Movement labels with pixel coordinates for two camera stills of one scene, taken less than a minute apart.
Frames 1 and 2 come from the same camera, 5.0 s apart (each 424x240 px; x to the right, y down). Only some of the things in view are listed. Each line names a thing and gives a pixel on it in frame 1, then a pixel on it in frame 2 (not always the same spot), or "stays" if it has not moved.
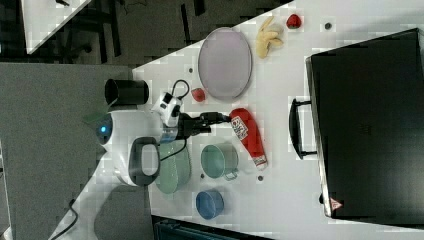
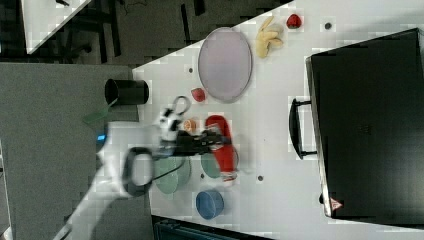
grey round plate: (224, 63) stays
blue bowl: (209, 204) stays
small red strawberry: (293, 21) stays
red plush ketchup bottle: (244, 123) -> (225, 155)
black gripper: (188, 126) -> (187, 144)
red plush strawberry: (198, 94) stays
